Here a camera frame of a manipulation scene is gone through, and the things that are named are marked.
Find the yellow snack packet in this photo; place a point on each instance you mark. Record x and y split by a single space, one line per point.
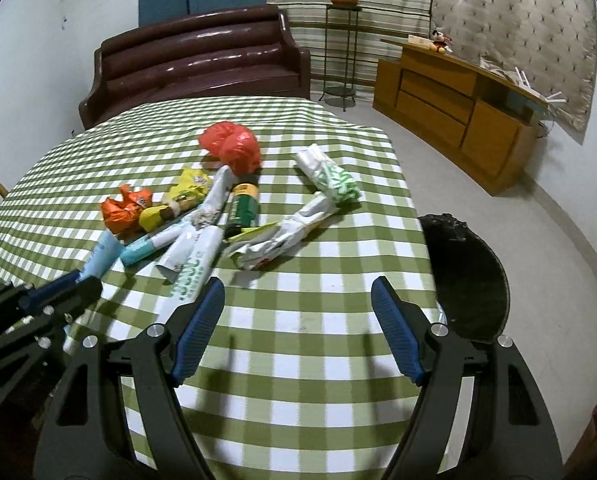
188 187

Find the white green printed roll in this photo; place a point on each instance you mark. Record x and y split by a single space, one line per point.
198 260

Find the light blue toothpaste tube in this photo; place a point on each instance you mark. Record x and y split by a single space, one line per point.
148 247

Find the plush toy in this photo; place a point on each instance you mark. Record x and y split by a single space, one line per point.
441 42

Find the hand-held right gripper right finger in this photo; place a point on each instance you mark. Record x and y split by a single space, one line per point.
396 330

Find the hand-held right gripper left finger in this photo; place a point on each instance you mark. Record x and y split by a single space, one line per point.
201 330

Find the orange snack packet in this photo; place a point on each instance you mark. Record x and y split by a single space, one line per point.
121 212

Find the wooden cabinet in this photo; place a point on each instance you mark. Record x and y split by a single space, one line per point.
428 100

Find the black trash bin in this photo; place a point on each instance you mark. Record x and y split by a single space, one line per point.
468 280

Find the white sticks bundle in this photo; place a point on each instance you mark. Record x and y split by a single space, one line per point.
520 80

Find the small yellow wrapper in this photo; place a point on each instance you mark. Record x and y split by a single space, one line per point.
151 217

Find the white green printed plastic bag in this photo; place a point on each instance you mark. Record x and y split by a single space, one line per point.
333 180

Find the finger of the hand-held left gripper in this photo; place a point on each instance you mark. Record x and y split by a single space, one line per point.
53 287
86 292

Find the white box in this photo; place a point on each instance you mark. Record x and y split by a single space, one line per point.
418 41

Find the green white checked tablecloth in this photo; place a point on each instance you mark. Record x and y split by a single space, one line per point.
303 360

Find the quilted floral mattress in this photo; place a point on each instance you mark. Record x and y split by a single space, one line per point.
518 20

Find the pale blue tube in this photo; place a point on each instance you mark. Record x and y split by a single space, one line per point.
101 255

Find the dark brown leather sofa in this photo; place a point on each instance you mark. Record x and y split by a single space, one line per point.
203 60

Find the metal plant stand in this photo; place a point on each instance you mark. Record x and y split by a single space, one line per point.
341 91

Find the dark green bottle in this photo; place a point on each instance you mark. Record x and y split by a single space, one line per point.
241 210

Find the white paper wrapper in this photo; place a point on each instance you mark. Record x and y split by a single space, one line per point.
288 230

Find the red plastic bag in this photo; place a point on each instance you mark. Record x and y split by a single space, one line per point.
233 147

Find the striped curtain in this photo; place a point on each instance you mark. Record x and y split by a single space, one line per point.
393 5

